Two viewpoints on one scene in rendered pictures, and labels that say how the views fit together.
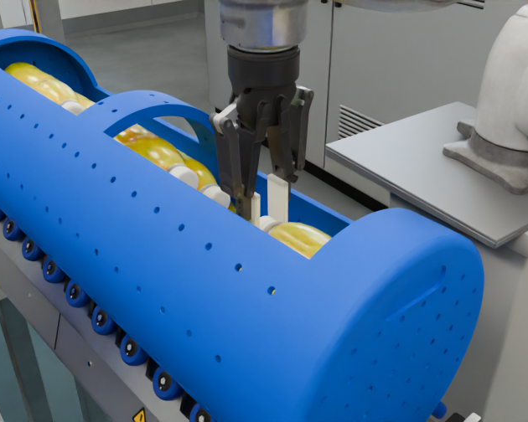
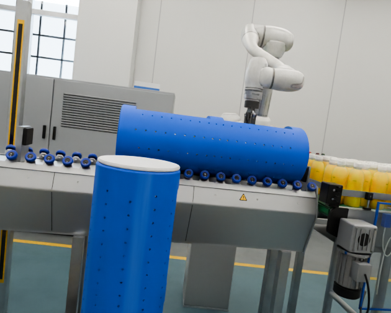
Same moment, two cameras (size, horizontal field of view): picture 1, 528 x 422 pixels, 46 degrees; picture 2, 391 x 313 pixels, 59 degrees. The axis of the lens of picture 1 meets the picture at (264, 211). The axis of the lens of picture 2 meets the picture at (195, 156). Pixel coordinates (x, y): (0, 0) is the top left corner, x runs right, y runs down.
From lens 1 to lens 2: 165 cm
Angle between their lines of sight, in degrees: 60
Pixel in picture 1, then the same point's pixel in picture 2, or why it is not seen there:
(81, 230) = (238, 139)
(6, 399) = not seen: outside the picture
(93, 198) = (238, 131)
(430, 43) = (108, 150)
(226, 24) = (254, 95)
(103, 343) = (221, 185)
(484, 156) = not seen: hidden behind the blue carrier
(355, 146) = not seen: hidden behind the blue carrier
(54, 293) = (189, 182)
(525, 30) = (230, 117)
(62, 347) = (197, 198)
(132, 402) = (238, 195)
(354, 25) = (63, 147)
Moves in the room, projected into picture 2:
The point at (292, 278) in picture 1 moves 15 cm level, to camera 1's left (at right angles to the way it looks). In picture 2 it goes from (293, 131) to (283, 130)
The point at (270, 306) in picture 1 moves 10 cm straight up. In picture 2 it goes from (295, 135) to (298, 114)
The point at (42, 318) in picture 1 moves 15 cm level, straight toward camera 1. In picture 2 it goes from (182, 195) to (215, 200)
